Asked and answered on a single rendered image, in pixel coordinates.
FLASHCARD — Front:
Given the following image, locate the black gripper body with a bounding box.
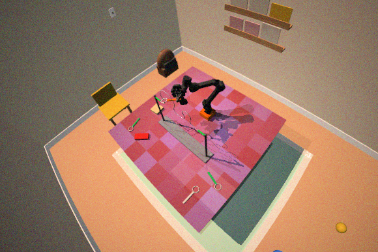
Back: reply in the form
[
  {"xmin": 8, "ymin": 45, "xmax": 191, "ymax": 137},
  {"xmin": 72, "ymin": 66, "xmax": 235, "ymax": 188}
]
[{"xmin": 172, "ymin": 84, "xmax": 188, "ymax": 105}]

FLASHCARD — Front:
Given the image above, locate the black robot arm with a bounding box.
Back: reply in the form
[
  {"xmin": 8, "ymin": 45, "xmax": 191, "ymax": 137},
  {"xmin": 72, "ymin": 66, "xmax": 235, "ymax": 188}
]
[{"xmin": 171, "ymin": 75, "xmax": 225, "ymax": 115}]

